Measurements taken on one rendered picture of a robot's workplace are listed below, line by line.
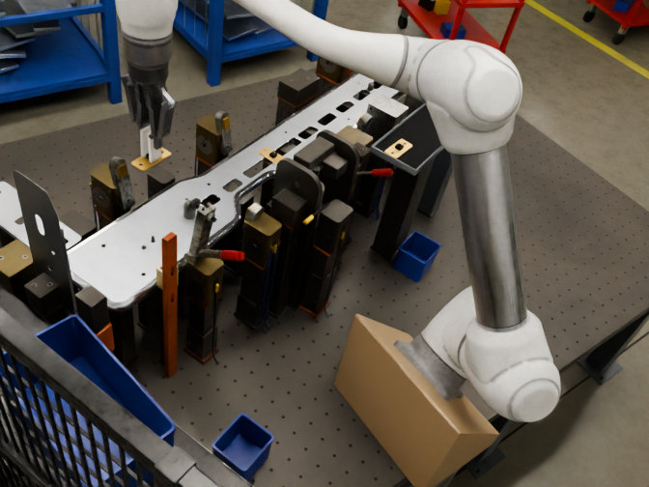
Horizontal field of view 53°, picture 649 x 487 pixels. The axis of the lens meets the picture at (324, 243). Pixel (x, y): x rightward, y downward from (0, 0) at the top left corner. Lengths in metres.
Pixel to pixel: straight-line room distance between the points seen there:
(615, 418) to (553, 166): 1.05
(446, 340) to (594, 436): 1.44
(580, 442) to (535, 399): 1.48
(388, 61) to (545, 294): 1.16
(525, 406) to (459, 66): 0.66
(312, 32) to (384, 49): 0.14
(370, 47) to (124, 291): 0.75
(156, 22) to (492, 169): 0.64
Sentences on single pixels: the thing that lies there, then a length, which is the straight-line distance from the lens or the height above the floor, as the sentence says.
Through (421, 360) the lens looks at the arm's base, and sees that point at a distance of 1.55.
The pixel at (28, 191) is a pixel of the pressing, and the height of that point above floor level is 1.30.
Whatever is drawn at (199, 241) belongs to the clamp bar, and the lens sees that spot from 1.44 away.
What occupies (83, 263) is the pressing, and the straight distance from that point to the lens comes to 1.58.
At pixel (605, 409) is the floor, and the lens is 2.98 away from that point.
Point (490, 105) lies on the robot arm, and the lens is 1.09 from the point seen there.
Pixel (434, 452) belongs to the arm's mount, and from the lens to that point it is 1.52.
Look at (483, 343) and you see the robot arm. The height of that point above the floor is 1.16.
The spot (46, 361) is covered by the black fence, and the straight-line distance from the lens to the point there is 0.75.
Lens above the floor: 2.16
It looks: 45 degrees down
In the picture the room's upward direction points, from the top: 13 degrees clockwise
